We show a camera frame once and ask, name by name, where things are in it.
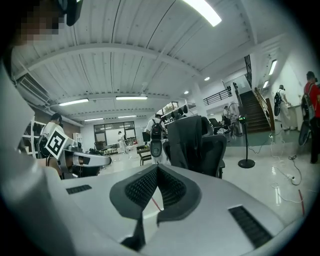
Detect white floor cable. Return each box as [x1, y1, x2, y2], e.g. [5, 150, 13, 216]
[269, 133, 320, 207]

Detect black floor cable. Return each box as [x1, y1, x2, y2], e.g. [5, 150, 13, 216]
[287, 154, 304, 186]

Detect brown wooden staircase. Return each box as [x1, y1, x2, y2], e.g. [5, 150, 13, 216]
[238, 87, 276, 134]

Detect brown wooden table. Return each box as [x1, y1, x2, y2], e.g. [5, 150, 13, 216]
[136, 146, 154, 166]

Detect row of black backpack rigs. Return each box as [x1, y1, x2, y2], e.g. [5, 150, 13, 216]
[171, 104, 189, 120]

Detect black balcony railing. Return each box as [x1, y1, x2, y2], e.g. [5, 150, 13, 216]
[202, 87, 233, 106]

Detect black backpack recording rig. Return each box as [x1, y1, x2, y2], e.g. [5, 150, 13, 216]
[273, 91, 284, 117]
[298, 96, 313, 147]
[149, 122, 166, 159]

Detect black stair railing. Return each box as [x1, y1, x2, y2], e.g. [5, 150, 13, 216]
[244, 54, 253, 87]

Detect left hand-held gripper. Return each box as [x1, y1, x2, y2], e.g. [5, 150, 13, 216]
[44, 124, 113, 180]

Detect black-framed window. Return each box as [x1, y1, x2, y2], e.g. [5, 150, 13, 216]
[93, 121, 136, 151]

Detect person's left forearm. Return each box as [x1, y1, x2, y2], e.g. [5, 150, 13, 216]
[44, 156, 63, 180]

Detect black round-base floor stand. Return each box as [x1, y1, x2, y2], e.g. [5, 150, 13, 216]
[237, 115, 256, 169]

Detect ceiling air conditioner unit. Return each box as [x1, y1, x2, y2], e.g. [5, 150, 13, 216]
[15, 74, 51, 106]

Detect white metal shelf rack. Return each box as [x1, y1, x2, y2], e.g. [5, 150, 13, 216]
[21, 116, 43, 160]

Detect red floor tape line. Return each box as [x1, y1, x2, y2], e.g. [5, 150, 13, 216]
[298, 189, 306, 216]
[150, 196, 163, 213]

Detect black clothes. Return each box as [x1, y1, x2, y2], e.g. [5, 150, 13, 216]
[166, 115, 204, 171]

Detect standing floor fan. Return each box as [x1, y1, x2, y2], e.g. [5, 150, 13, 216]
[227, 101, 243, 138]

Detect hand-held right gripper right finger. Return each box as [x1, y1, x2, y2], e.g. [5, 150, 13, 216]
[146, 164, 285, 256]

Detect black mesh office chair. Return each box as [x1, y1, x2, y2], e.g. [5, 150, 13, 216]
[162, 116, 227, 180]

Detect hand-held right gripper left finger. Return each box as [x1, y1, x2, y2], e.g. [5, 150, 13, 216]
[61, 164, 159, 251]

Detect black head-worn camera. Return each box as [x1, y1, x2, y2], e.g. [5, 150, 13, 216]
[56, 0, 83, 27]

